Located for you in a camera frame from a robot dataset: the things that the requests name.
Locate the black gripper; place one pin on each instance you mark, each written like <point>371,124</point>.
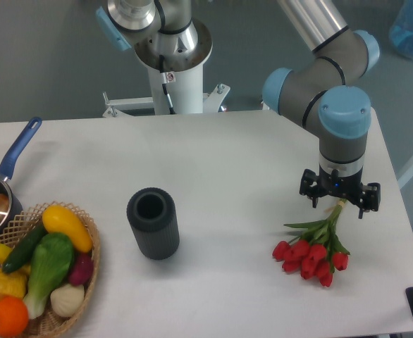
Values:
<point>366,196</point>

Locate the red tulip bouquet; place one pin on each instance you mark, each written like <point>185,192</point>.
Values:
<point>315,251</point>

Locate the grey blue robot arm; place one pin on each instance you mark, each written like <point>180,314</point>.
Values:
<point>321,98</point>

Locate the dark grey ribbed vase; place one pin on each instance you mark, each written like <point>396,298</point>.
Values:
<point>152,216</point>

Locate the purple red onion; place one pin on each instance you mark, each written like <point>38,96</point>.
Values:
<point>82,270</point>

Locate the yellow squash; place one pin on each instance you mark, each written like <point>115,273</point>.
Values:
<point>57,218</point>

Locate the green bok choy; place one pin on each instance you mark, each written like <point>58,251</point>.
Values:
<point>51,261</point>

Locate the white garlic bulb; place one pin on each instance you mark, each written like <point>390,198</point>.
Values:
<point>66,300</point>

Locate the woven wicker basket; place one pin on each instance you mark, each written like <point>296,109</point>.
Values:
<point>50,324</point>

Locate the green cucumber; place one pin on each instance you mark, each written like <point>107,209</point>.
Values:
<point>24,249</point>

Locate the orange fruit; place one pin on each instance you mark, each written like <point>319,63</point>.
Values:
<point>13,316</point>

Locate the yellow corn cob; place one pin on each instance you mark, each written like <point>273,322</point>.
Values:
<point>14,284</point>

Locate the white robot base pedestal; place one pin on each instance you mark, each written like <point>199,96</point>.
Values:
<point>175,68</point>

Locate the blue handled saucepan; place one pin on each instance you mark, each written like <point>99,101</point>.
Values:
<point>7,167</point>

